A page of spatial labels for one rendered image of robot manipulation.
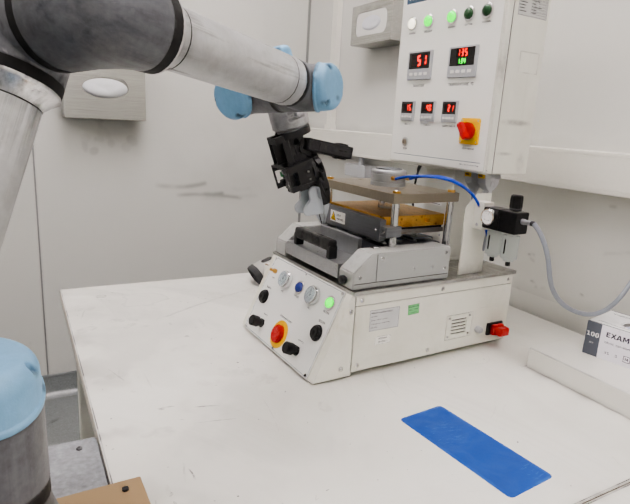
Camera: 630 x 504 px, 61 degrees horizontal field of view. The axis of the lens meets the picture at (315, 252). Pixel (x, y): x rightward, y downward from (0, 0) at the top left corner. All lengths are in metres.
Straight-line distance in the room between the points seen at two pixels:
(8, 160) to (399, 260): 0.71
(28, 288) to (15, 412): 1.99
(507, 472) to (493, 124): 0.68
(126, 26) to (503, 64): 0.80
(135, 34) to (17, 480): 0.44
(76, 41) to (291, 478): 0.61
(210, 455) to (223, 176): 1.86
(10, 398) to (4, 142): 0.28
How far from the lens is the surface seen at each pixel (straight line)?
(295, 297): 1.17
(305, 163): 1.07
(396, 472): 0.86
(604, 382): 1.17
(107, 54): 0.64
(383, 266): 1.06
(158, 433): 0.93
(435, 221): 1.21
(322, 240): 1.11
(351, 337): 1.06
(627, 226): 1.48
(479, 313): 1.29
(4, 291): 2.53
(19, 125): 0.69
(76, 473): 0.87
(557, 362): 1.22
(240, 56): 0.74
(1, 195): 0.68
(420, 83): 1.37
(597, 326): 1.27
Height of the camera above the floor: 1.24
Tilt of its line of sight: 14 degrees down
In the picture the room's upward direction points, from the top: 3 degrees clockwise
